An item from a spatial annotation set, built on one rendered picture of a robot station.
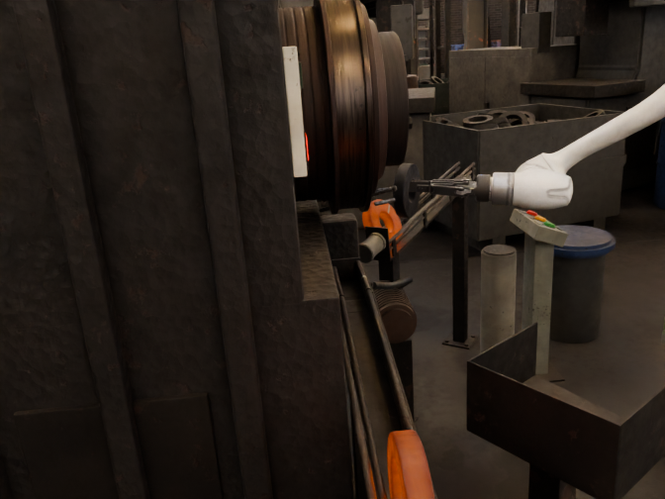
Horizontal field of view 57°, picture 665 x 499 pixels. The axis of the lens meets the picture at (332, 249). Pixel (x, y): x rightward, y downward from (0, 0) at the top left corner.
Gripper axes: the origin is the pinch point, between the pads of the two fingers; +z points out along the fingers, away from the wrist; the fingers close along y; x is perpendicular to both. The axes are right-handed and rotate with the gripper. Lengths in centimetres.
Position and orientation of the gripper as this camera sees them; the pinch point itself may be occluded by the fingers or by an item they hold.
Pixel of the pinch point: (417, 185)
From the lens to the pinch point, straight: 177.5
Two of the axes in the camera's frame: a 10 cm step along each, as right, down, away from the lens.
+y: 2.4, -3.2, 9.1
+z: -9.7, -0.6, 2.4
